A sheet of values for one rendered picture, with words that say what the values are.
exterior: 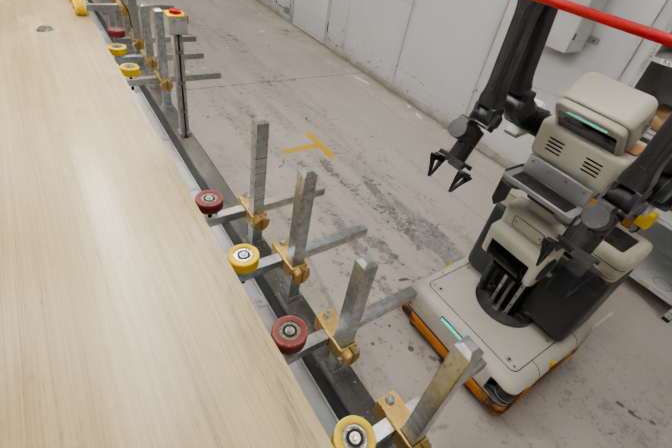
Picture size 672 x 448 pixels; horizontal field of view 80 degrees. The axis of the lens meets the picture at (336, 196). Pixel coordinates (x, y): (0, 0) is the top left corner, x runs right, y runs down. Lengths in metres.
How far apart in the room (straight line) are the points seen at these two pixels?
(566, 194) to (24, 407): 1.42
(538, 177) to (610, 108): 0.30
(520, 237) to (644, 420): 1.22
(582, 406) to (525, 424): 0.33
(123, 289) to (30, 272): 0.21
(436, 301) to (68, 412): 1.47
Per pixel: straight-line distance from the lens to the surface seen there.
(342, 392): 1.12
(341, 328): 0.98
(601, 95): 1.35
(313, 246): 1.19
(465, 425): 2.02
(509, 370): 1.88
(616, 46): 3.32
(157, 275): 1.05
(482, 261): 2.09
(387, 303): 1.14
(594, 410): 2.39
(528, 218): 1.55
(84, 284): 1.08
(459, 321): 1.92
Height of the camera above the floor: 1.69
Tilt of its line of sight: 37 degrees down
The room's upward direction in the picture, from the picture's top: 12 degrees clockwise
